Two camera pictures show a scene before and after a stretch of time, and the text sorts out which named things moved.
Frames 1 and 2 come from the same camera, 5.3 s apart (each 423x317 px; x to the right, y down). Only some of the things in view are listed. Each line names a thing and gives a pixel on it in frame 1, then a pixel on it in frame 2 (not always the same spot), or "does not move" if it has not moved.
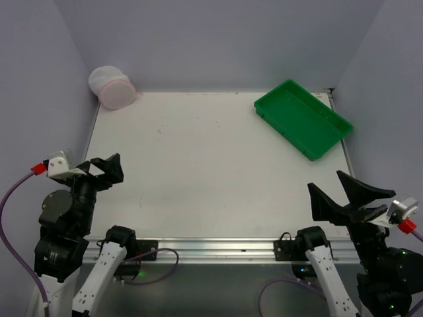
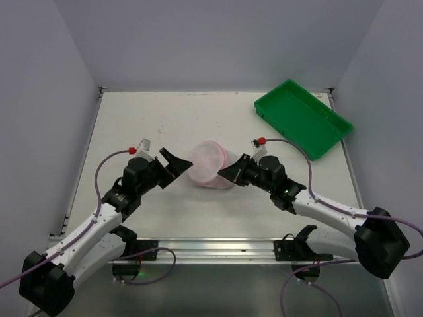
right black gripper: x=358 y=216 to x=244 y=168
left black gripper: x=96 y=178 to x=164 y=172
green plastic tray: x=312 y=126 does not move
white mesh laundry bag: x=114 y=88 to x=208 y=158
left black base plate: x=145 y=246 does not move
